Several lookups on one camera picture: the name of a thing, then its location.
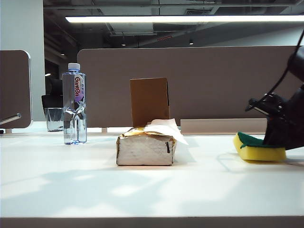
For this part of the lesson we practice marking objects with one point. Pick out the brown partition with white edge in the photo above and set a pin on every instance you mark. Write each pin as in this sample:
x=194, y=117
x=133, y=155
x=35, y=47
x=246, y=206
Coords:
x=14, y=90

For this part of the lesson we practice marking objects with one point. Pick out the black office chair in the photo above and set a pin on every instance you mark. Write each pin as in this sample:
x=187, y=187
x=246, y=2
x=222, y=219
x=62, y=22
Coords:
x=53, y=99

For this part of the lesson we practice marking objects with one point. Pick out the white tissue sheet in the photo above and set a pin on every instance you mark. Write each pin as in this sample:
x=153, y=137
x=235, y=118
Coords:
x=166, y=128

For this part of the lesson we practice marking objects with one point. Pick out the wide brown desk partition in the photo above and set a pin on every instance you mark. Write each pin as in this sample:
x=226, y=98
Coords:
x=202, y=83

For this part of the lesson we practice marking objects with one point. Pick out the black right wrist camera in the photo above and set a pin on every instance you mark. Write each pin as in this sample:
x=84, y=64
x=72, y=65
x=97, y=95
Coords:
x=268, y=104

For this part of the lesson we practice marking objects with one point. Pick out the long ceiling light strip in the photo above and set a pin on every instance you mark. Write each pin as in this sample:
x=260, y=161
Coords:
x=180, y=19

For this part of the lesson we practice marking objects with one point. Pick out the clear drinking glass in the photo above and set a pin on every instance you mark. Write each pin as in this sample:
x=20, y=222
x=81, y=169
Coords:
x=53, y=121

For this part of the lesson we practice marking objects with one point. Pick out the yellow sponge with green scourer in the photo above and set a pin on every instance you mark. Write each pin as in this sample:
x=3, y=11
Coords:
x=259, y=154

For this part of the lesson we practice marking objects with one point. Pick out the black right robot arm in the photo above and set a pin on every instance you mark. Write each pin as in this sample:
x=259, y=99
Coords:
x=298, y=64

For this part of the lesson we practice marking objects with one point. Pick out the silver metal rod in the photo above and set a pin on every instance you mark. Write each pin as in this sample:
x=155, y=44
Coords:
x=12, y=118

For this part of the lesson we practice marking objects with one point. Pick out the clear Ganten water bottle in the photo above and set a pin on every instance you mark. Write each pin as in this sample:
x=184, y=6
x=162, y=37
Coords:
x=73, y=109

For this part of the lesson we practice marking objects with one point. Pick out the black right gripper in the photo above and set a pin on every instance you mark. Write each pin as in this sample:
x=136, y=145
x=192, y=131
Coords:
x=297, y=118

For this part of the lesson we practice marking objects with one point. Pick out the soft tissue pack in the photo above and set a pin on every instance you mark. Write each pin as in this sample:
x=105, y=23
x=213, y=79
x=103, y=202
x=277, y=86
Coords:
x=142, y=152

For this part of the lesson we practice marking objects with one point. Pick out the brown cardboard box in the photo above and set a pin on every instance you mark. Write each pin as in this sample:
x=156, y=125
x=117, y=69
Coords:
x=149, y=102

